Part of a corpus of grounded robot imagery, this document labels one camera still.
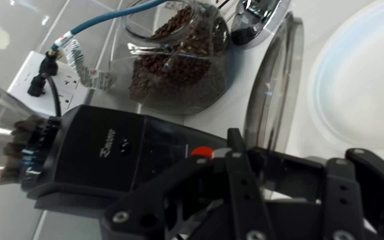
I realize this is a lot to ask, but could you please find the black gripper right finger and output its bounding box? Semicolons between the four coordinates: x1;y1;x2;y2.
322;149;384;240

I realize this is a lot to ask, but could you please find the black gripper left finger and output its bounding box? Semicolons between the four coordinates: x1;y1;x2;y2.
100;129;275;240

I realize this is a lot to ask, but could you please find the clear round blender lid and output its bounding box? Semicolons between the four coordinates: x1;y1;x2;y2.
244;13;304;153

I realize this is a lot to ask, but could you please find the small white plate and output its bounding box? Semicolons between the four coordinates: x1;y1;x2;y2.
310;0;384;154

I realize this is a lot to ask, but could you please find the glass jar of coffee beans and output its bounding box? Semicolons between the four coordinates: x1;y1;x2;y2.
111;0;231;115

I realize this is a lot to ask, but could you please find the blue cable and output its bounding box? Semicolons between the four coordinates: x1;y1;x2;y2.
50;0;170;53

